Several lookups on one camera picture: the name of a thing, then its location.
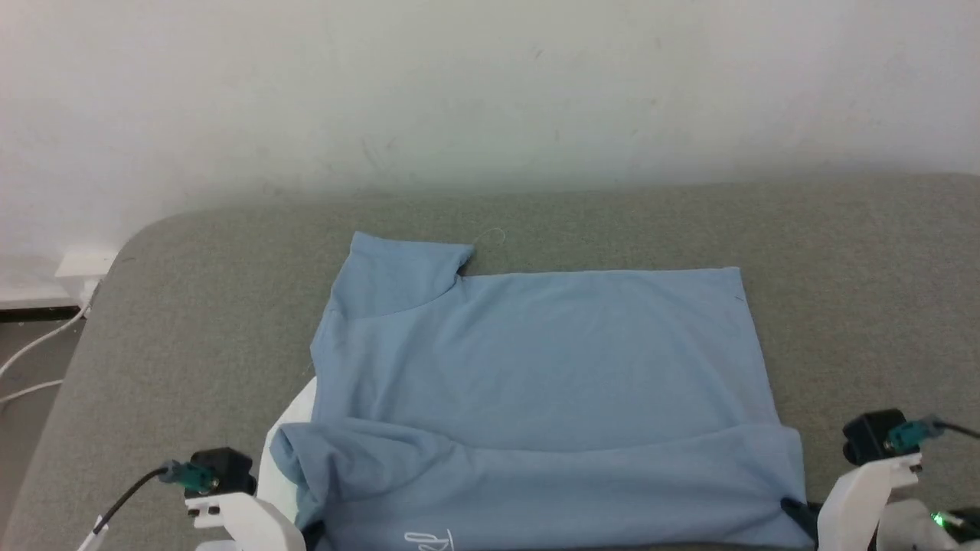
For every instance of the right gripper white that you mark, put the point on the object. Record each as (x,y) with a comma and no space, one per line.
(850,505)

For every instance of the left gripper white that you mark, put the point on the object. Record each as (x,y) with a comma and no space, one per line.
(245,524)

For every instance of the light blue t-shirt garment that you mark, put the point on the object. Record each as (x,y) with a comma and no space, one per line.
(536,367)

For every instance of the grey fabric sofa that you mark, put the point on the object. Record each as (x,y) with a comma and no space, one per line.
(153,344)

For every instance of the black baseboard strip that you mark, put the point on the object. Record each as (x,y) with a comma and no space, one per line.
(38,313)

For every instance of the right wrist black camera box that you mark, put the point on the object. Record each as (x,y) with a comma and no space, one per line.
(869,436)

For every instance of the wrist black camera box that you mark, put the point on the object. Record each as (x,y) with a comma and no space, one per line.
(226,468)
(869,436)

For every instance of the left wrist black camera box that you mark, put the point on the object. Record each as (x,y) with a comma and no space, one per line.
(226,468)

